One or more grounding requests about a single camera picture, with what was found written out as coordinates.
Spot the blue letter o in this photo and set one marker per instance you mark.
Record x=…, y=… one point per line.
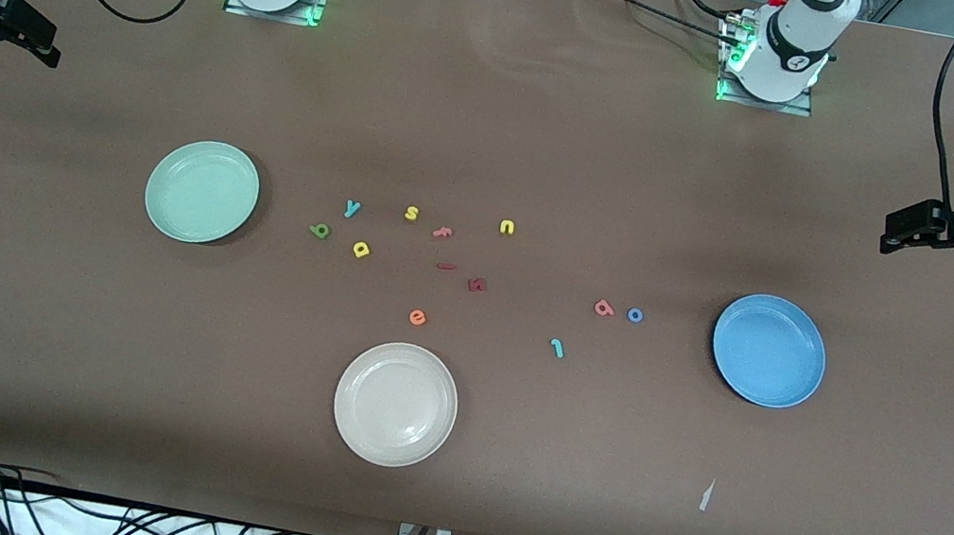
x=630, y=315

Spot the pink letter a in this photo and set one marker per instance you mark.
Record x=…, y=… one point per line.
x=607, y=310

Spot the green letter a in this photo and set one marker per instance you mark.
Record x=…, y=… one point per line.
x=314, y=231

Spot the teal letter l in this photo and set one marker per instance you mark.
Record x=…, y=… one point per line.
x=558, y=348

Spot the teal letter y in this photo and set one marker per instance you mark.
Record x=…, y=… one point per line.
x=352, y=209

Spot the yellow letter p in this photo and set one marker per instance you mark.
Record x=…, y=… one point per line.
x=358, y=247

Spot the blue plate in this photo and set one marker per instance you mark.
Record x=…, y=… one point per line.
x=776, y=372

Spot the green plate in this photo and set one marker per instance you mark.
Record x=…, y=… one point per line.
x=190, y=203

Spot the white tape scrap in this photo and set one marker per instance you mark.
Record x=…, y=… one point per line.
x=706, y=497

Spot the brown table cover sheet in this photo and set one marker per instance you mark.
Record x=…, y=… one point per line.
x=557, y=127

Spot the yellow letter u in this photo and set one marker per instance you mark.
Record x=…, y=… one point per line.
x=501, y=227

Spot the yellow letter s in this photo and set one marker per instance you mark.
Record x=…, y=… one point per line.
x=412, y=213

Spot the red letter l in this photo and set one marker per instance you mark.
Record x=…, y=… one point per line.
x=445, y=266

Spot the pink letter f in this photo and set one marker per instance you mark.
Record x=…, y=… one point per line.
x=442, y=231

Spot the orange letter e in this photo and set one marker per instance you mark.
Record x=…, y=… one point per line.
x=417, y=317

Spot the beige plate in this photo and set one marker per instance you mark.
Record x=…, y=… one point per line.
x=395, y=405

